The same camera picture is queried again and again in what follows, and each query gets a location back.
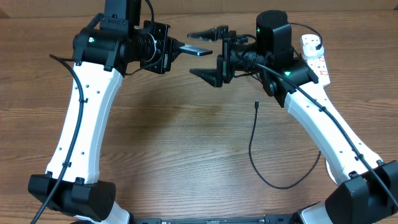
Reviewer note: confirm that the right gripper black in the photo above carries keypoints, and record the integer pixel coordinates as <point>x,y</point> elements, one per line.
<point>224,70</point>

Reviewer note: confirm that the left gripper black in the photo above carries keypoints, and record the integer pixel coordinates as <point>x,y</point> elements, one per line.
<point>164,63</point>

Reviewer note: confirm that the Samsung Galaxy smartphone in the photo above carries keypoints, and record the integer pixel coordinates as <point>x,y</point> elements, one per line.
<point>193,50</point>

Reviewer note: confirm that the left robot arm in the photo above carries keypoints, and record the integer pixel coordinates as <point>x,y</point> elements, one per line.
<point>101,53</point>

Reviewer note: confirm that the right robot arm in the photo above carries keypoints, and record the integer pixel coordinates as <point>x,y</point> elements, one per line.
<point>366,185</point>

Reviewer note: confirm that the white charger plug adapter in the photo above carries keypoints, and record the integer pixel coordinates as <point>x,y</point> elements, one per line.
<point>310,52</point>

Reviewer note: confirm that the white power strip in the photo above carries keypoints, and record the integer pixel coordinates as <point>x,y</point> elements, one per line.
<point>318,65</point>

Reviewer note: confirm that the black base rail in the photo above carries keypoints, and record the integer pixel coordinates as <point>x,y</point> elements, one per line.
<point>267,219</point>

